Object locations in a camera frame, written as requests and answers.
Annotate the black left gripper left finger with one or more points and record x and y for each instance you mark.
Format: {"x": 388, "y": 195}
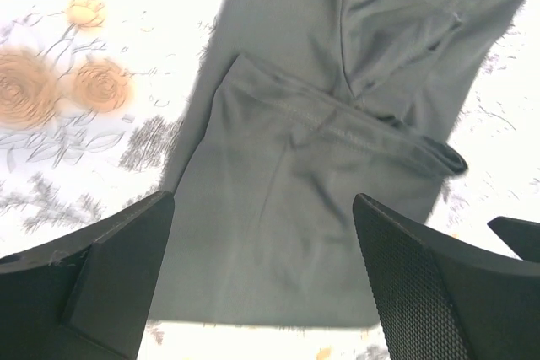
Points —
{"x": 87, "y": 294}

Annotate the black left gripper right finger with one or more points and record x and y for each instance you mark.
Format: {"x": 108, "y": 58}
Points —
{"x": 441, "y": 298}

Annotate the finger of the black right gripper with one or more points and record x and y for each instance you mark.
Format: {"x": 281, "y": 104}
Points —
{"x": 522, "y": 236}

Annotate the dark grey t shirt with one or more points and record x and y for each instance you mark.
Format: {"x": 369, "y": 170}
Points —
{"x": 300, "y": 106}

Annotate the floral table mat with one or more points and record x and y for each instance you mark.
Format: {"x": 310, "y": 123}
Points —
{"x": 93, "y": 97}

